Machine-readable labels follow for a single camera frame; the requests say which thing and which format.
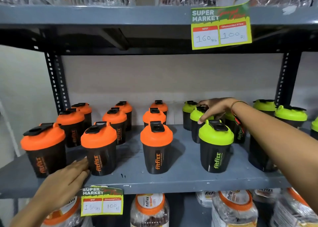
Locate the person's right hand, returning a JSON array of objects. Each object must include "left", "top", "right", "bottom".
[{"left": 197, "top": 97, "right": 238, "bottom": 125}]

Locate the person's left hand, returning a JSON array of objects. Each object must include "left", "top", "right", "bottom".
[{"left": 32, "top": 158, "right": 90, "bottom": 212}]

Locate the single green-capped black shaker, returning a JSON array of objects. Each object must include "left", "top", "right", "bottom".
[{"left": 190, "top": 106, "right": 214, "bottom": 144}]

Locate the person's left forearm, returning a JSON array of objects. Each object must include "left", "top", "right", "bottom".
[{"left": 9, "top": 197, "right": 50, "bottom": 227}]

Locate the person's right forearm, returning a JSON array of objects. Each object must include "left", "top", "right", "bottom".
[{"left": 232, "top": 101, "right": 318, "bottom": 215}]

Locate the group of green-lid shaker bottles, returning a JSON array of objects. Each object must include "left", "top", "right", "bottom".
[{"left": 182, "top": 99, "right": 318, "bottom": 173}]

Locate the red thread wrist band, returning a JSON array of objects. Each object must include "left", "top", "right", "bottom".
[{"left": 230, "top": 100, "right": 249, "bottom": 133}]

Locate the small green yellow price tag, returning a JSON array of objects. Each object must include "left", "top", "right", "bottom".
[{"left": 80, "top": 185, "right": 124, "bottom": 217}]

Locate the group of orange-lid shaker bottles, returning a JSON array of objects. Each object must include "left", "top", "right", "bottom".
[{"left": 20, "top": 100, "right": 173, "bottom": 178}]

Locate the grey metal shelving rack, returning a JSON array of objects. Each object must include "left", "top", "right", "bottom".
[{"left": 0, "top": 4, "right": 318, "bottom": 227}]

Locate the row of orange-lid clear jars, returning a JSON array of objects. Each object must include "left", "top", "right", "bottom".
[{"left": 41, "top": 188, "right": 318, "bottom": 227}]

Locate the large green yellow price tag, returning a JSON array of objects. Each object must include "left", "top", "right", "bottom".
[{"left": 191, "top": 2, "right": 252, "bottom": 50}]

